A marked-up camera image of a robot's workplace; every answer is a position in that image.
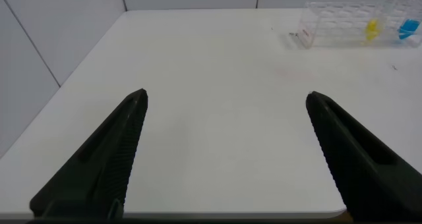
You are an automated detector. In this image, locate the test tube with yellow liquid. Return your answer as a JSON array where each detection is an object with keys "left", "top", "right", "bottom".
[{"left": 364, "top": 0, "right": 408, "bottom": 42}]

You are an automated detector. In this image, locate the clear acrylic test tube rack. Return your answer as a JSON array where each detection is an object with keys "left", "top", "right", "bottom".
[{"left": 296, "top": 0, "right": 422, "bottom": 49}]

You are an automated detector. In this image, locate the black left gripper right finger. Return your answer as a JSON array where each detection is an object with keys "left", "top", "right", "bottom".
[{"left": 305, "top": 90, "right": 422, "bottom": 223}]

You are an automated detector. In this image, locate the test tube with blue liquid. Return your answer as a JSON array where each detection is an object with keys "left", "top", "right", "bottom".
[{"left": 398, "top": 0, "right": 422, "bottom": 41}]

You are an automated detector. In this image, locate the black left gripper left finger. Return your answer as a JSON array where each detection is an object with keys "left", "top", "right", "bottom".
[{"left": 29, "top": 88, "right": 149, "bottom": 219}]

